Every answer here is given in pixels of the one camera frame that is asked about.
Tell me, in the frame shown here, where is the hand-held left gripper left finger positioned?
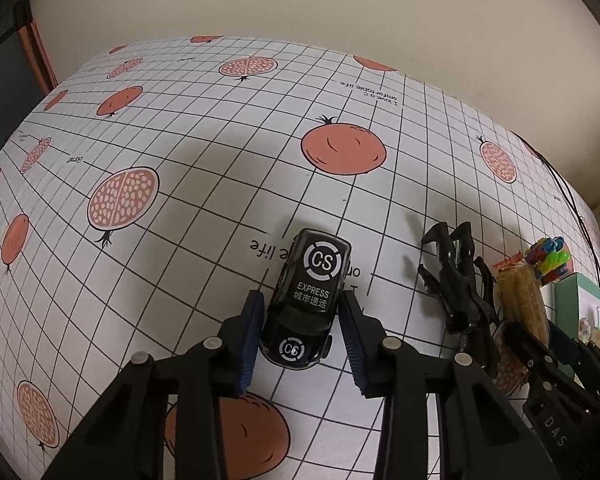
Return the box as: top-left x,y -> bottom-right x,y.
40,290 -> 266,480

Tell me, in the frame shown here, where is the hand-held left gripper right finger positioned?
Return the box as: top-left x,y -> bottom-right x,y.
340,290 -> 556,480

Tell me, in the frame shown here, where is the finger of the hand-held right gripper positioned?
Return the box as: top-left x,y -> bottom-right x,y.
547,320 -> 600,376
502,322 -> 600,413

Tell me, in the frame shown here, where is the black toy car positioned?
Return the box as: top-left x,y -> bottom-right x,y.
259,227 -> 353,373

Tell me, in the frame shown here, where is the green-rimmed white box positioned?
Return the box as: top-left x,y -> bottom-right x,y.
554,272 -> 600,346

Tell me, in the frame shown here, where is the colourful toy bricks cluster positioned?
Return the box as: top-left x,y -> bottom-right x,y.
525,236 -> 574,287

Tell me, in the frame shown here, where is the black plastic toy figure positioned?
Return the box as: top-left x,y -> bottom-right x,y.
417,222 -> 502,378

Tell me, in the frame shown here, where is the pomegranate print grid tablecloth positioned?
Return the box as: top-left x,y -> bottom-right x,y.
0,35 -> 600,480

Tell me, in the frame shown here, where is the dark furniture panel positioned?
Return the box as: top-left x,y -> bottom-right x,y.
0,0 -> 58,153

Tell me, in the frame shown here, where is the black cable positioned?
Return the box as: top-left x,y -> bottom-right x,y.
510,130 -> 600,293

